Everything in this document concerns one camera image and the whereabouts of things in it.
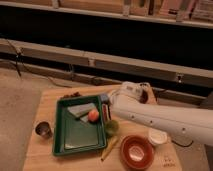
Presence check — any red-brown bowl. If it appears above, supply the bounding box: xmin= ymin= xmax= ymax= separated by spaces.
xmin=120 ymin=135 xmax=154 ymax=171

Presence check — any small metal cup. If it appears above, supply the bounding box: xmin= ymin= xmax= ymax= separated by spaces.
xmin=35 ymin=122 xmax=52 ymax=139

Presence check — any white plastic cup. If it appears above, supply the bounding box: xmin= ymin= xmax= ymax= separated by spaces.
xmin=148 ymin=129 xmax=167 ymax=146

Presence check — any red apple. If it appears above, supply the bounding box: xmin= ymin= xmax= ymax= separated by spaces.
xmin=88 ymin=109 xmax=99 ymax=122

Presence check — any black cable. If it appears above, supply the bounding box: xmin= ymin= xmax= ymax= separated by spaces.
xmin=171 ymin=139 xmax=195 ymax=148

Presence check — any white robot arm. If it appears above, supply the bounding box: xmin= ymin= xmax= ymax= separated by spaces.
xmin=108 ymin=82 xmax=213 ymax=146

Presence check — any green plastic tray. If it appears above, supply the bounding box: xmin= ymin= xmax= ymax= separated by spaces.
xmin=52 ymin=95 xmax=107 ymax=156

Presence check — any grey-green cloth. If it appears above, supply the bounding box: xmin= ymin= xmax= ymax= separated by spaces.
xmin=67 ymin=103 xmax=96 ymax=122

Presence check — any yellow marker pen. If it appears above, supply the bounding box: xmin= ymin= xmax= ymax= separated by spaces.
xmin=101 ymin=136 xmax=118 ymax=161

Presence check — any red and black tool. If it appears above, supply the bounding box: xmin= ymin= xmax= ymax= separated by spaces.
xmin=102 ymin=104 xmax=111 ymax=122

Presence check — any blue sponge block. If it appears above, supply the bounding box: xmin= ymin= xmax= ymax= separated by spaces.
xmin=100 ymin=94 xmax=109 ymax=103

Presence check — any green cup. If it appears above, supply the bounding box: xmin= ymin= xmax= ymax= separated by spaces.
xmin=105 ymin=120 xmax=119 ymax=136

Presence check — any dark red small object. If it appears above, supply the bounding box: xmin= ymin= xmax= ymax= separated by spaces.
xmin=62 ymin=92 xmax=82 ymax=99

